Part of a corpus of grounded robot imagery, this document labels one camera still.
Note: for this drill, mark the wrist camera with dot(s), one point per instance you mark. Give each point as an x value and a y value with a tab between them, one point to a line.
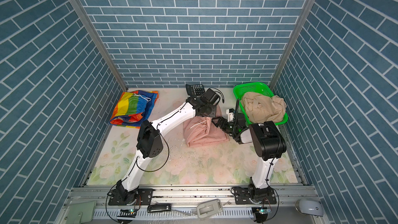
212	96
230	114

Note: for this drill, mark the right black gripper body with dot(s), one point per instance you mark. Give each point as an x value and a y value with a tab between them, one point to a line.
227	128

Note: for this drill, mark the black calculator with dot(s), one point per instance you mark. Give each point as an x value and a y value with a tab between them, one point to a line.
195	90

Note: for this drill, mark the right green circuit board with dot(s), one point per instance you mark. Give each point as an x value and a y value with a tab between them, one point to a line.
261	210

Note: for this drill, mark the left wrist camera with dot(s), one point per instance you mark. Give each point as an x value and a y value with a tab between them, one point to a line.
212	96

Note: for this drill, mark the white slotted cable duct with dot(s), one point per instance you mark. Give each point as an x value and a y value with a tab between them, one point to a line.
182	213

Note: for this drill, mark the grey plastic clip device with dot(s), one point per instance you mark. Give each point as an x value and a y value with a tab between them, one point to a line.
208	209

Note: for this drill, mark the pink shorts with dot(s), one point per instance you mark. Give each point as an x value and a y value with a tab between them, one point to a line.
200	132

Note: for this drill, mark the left green circuit board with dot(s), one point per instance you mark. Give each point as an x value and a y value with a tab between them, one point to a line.
127	213

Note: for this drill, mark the green plastic basket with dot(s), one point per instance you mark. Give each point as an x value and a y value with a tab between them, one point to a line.
257	87

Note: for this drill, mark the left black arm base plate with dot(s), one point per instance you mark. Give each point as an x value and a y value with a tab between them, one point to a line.
136	197

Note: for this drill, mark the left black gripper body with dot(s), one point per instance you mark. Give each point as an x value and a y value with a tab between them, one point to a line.
210	111

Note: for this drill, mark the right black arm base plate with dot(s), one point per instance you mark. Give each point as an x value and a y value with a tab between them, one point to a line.
244	196

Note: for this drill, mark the rainbow striped shorts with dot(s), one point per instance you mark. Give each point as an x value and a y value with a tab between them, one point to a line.
133	108

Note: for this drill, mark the beige shorts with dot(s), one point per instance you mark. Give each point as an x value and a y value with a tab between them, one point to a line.
260	108

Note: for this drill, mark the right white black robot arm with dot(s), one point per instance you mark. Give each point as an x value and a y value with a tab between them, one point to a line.
269	146

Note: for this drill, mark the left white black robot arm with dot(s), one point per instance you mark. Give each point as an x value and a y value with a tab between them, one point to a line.
150	142

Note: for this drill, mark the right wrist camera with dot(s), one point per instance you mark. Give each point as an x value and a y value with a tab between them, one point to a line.
230	114

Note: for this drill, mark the green circuit board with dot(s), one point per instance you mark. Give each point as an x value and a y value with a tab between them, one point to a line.
261	210
127	213

